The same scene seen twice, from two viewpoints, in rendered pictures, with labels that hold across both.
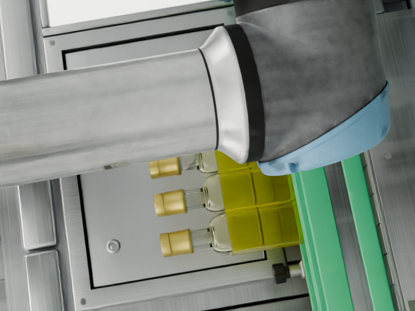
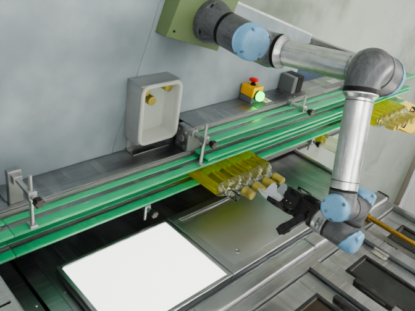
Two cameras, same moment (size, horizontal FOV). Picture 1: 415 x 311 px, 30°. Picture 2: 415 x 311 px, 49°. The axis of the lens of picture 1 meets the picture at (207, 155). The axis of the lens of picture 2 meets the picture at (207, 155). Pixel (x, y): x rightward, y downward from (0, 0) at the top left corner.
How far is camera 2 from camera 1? 1.72 m
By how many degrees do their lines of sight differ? 72
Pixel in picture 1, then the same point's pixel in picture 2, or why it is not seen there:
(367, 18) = not seen: hidden behind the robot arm
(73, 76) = (311, 49)
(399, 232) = (243, 111)
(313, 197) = (248, 128)
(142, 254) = (281, 214)
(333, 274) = (263, 121)
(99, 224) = not seen: hidden behind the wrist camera
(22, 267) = (319, 249)
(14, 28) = (238, 289)
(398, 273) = (252, 110)
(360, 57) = not seen: hidden behind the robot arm
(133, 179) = (260, 225)
